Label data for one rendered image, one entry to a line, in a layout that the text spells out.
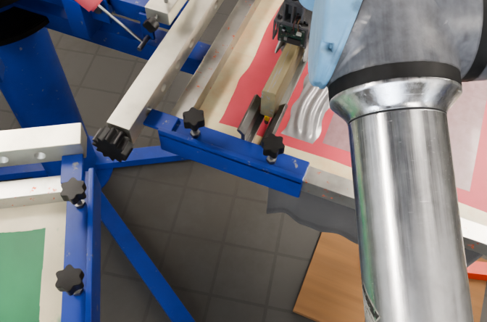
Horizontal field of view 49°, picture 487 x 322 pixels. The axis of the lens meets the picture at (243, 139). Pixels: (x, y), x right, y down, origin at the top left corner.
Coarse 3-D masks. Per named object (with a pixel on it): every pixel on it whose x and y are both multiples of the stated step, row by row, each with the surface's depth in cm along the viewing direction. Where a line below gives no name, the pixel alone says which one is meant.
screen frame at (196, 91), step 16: (240, 0) 130; (256, 0) 131; (240, 16) 127; (224, 32) 124; (240, 32) 127; (224, 48) 121; (208, 64) 118; (224, 64) 123; (192, 80) 116; (208, 80) 116; (192, 96) 113; (176, 112) 111; (320, 176) 103; (336, 176) 103; (320, 192) 103; (336, 192) 101; (352, 192) 101; (352, 208) 103; (464, 224) 97; (480, 224) 97; (464, 240) 97; (480, 240) 96
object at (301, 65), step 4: (300, 64) 117; (304, 64) 117; (296, 68) 116; (300, 68) 116; (296, 72) 116; (300, 72) 116; (296, 76) 115; (300, 76) 116; (292, 80) 114; (296, 80) 114; (292, 84) 113; (288, 88) 113; (292, 88) 113; (288, 92) 112; (292, 92) 113; (284, 96) 111; (288, 96) 111; (284, 100) 111; (288, 100) 112; (280, 104) 110
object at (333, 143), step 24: (264, 72) 122; (240, 96) 118; (240, 120) 114; (264, 120) 114; (288, 120) 114; (336, 120) 114; (456, 120) 115; (288, 144) 111; (312, 144) 111; (336, 144) 111; (456, 144) 111; (480, 144) 112; (456, 168) 108; (480, 168) 108; (480, 192) 105
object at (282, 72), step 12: (288, 48) 111; (300, 48) 112; (288, 60) 109; (300, 60) 117; (276, 72) 107; (288, 72) 108; (276, 84) 105; (288, 84) 113; (264, 96) 105; (276, 96) 104; (264, 108) 108; (276, 108) 108
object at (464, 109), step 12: (276, 12) 133; (264, 36) 128; (276, 36) 128; (264, 48) 126; (276, 60) 124; (468, 84) 121; (480, 84) 121; (468, 96) 119; (480, 96) 119; (456, 108) 117; (468, 108) 117; (480, 108) 117; (468, 120) 115; (480, 120) 115
